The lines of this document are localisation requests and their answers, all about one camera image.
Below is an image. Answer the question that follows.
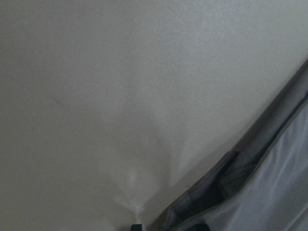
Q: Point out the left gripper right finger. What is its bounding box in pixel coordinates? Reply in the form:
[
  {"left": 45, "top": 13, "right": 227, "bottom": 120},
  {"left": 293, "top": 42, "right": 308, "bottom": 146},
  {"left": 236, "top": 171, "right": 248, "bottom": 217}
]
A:
[{"left": 190, "top": 224, "right": 208, "bottom": 231}]

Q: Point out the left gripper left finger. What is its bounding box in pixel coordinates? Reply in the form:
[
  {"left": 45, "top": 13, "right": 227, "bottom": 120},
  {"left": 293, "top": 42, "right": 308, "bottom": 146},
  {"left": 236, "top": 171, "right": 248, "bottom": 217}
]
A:
[{"left": 130, "top": 224, "right": 142, "bottom": 231}]

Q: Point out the brown t-shirt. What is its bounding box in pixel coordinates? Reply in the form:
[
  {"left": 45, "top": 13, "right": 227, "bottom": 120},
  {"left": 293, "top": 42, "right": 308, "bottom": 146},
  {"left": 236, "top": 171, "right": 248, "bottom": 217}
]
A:
[{"left": 148, "top": 63, "right": 308, "bottom": 231}]

